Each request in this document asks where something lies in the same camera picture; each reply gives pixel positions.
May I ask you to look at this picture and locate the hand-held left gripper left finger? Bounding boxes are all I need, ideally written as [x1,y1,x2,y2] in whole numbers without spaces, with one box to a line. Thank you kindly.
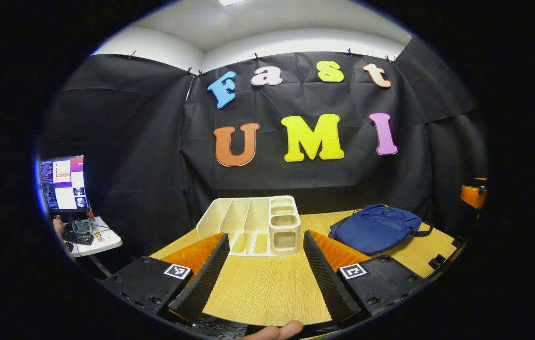
[100,232,230,325]

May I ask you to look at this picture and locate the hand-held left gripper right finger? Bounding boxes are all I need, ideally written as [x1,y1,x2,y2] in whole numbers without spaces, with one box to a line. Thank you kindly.
[303,230,426,324]

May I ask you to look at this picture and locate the cream plastic bookshelf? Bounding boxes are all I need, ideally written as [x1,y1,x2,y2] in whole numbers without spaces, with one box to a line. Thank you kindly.
[196,195,302,257]

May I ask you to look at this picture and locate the blue schoolbag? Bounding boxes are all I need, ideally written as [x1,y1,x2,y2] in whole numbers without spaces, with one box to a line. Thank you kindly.
[328,204,434,256]

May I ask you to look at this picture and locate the white side table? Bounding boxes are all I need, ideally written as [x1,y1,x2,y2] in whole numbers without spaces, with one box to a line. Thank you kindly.
[62,216,123,258]

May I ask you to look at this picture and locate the black keyboard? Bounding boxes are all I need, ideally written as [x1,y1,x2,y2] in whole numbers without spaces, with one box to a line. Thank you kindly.
[62,231,95,247]

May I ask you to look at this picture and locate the black backdrop cloth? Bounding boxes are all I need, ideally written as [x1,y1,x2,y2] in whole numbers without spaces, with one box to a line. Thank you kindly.
[38,38,488,265]

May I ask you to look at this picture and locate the computer monitor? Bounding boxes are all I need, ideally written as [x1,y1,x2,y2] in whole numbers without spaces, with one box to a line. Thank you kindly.
[38,155,90,213]

